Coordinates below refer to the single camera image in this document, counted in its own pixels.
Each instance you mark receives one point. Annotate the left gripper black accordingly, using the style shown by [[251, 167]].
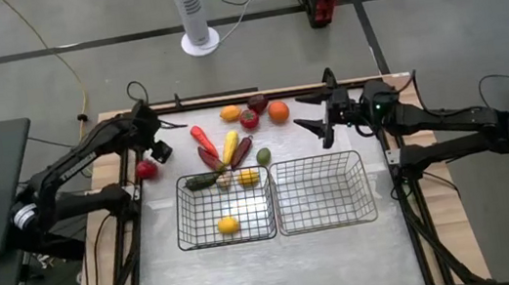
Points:
[[146, 122]]

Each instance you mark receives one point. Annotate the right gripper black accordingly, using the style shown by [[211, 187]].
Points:
[[344, 111]]

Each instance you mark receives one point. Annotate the orange fruit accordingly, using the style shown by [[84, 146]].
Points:
[[278, 112]]

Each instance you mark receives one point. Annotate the orange carrot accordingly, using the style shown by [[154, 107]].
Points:
[[203, 141]]

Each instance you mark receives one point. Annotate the red fruit with green leaves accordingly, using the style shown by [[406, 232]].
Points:
[[146, 169]]

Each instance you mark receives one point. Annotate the dark red chili pepper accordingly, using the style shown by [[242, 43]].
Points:
[[211, 160], [241, 151]]

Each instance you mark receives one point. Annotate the yellow-orange mango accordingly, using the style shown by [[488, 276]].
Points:
[[230, 112]]

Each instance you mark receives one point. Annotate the yellow corn cob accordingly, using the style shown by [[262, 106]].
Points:
[[230, 146]]

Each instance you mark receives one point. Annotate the beige garlic bulb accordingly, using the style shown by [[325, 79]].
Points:
[[224, 181]]

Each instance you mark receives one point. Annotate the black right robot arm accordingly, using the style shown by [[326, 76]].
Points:
[[453, 118]]

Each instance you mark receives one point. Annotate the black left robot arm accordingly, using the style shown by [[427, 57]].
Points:
[[75, 166]]

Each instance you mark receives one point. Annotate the dark red round vegetable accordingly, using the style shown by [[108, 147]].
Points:
[[257, 102]]

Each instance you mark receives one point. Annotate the red tomato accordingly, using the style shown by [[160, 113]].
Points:
[[249, 118]]

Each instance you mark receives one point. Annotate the dark green cucumber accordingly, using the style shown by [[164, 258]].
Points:
[[201, 181]]

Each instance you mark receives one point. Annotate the green avocado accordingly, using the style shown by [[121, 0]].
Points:
[[263, 156]]

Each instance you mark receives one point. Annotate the yellow bell pepper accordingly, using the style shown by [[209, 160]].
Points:
[[248, 178]]

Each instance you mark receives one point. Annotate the yellow lemon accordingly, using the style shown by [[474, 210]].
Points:
[[228, 224]]

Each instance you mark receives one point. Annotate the white tower fan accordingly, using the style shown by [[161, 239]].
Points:
[[190, 8]]

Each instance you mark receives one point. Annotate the glossy white table sheet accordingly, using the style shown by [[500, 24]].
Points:
[[277, 277]]

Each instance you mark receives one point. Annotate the black frame hook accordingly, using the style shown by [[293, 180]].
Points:
[[176, 100], [329, 77]]

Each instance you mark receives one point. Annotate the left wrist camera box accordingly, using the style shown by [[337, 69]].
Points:
[[162, 151]]

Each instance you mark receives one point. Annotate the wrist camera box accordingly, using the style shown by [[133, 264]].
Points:
[[162, 151], [341, 101]]

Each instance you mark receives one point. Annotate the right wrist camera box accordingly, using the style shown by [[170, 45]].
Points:
[[341, 101]]

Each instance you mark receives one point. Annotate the black metal table frame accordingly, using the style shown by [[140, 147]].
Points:
[[210, 104]]

